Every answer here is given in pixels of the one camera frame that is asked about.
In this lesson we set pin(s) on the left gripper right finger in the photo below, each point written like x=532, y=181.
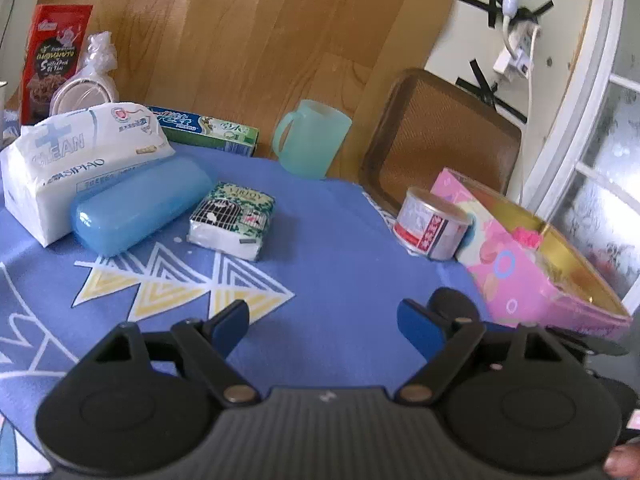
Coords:
x=492, y=399

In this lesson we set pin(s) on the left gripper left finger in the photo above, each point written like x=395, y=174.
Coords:
x=138, y=402

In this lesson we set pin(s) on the pink soft ball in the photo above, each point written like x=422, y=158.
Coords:
x=529, y=239

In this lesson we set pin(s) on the blue plastic case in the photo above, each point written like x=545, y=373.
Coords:
x=117, y=215

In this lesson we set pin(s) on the green pocket tissue pack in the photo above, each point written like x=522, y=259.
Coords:
x=233, y=220

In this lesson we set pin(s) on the person hand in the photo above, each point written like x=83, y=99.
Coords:
x=624, y=461

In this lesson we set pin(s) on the pink tin box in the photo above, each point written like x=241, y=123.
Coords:
x=553, y=285

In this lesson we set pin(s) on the white red can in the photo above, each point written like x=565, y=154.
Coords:
x=430, y=226

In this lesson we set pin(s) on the white tissue pack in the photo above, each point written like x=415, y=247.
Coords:
x=51, y=162

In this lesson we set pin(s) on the green toothpaste box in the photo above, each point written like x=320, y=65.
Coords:
x=206, y=132

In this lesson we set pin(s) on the teal plastic cup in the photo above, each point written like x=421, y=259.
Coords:
x=307, y=139

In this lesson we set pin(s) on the plastic wrapped round container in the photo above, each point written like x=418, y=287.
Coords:
x=92, y=84

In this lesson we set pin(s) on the white power strip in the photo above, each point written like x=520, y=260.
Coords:
x=516, y=57

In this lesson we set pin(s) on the white mug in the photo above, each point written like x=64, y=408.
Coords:
x=2, y=110

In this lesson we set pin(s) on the red cereal box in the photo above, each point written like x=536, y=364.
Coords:
x=53, y=47

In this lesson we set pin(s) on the wood pattern wall sheet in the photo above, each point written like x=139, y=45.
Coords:
x=251, y=61

